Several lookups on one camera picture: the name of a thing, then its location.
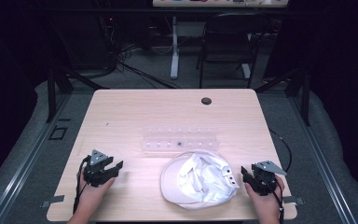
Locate black metal stand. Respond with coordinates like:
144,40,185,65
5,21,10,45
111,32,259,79
254,65,312,127
45,65,110,124

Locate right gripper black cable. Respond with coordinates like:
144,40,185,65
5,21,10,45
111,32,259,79
259,175,286,224

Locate black cable beside table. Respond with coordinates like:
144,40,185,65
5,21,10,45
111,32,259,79
268,127,294,174

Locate background desk top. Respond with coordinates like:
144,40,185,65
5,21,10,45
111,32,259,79
152,0,290,8

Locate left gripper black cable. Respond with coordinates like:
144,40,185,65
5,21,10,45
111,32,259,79
72,155,91,216

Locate person's left hand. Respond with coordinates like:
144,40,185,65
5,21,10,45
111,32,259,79
75,170,117,216

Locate white desk leg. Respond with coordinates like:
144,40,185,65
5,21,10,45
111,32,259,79
170,15,181,80

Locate white cap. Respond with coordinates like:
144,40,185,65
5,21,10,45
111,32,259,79
159,149,241,211

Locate clear acrylic rack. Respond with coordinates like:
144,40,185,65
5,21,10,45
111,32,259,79
142,125,221,154

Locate black floor cables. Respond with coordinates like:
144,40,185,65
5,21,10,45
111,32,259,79
101,18,181,91

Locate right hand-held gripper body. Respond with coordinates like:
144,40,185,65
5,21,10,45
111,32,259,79
250,160,288,197

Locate person's right hand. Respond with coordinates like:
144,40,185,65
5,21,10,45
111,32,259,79
244,175,286,218

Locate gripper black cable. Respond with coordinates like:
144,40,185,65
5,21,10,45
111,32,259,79
72,155,91,216
259,175,286,224

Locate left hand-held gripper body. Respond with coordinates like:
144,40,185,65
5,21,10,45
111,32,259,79
82,148,115,189

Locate black chair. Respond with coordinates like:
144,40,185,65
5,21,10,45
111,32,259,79
196,11,272,90

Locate grey metal bracket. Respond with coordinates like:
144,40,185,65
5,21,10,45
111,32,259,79
39,194,66,209
282,196,306,206

